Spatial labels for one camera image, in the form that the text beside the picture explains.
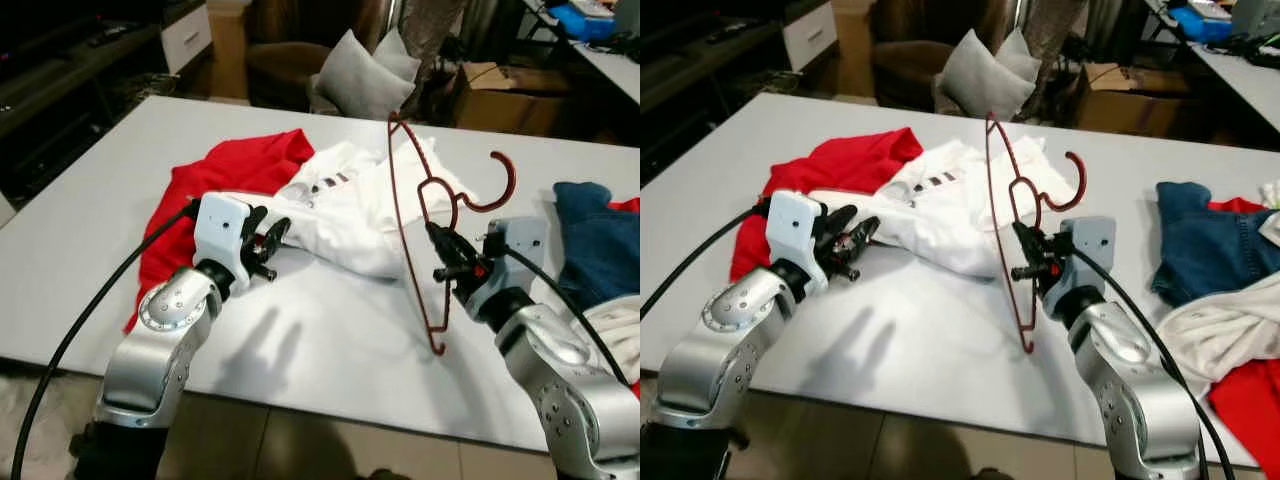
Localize dark television bench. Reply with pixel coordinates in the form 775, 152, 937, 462
640, 0, 839, 186
0, 0, 213, 206

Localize white desk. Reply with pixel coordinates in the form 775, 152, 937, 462
1145, 0, 1280, 131
520, 0, 641, 106

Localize red plastic hanger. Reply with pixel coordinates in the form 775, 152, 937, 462
387, 112, 518, 356
985, 112, 1087, 353

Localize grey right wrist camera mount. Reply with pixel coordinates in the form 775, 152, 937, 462
452, 215, 549, 321
1040, 215, 1117, 321

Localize grey pillow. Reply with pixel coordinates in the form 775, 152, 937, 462
375, 28, 423, 86
312, 28, 416, 121
935, 28, 1039, 121
998, 28, 1046, 86

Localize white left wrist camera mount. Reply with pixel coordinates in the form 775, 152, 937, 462
765, 190, 827, 296
193, 195, 253, 293

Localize blue box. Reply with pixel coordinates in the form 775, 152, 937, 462
548, 3, 616, 41
1168, 3, 1236, 43

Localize grey patterned curtain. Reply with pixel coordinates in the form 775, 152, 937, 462
1020, 0, 1091, 71
400, 0, 466, 71

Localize open cardboard box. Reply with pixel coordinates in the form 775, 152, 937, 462
1075, 62, 1201, 139
455, 62, 576, 139

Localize white shirt with red print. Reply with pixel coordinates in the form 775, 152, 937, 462
585, 295, 641, 386
1160, 290, 1280, 393

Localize brown armchair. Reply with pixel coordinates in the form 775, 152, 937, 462
245, 0, 401, 111
870, 0, 1021, 111

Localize blue jeans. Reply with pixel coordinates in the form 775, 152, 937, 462
1150, 182, 1280, 306
553, 182, 641, 313

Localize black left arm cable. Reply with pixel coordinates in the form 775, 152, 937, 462
640, 198, 773, 319
8, 200, 201, 480

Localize white shirt with striped label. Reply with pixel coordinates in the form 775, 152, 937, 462
808, 138, 1061, 279
205, 140, 481, 281

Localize large white table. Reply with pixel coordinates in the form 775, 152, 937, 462
0, 95, 641, 456
640, 95, 1280, 471

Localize red garment with white stripe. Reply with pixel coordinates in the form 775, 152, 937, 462
125, 130, 316, 333
730, 128, 923, 283

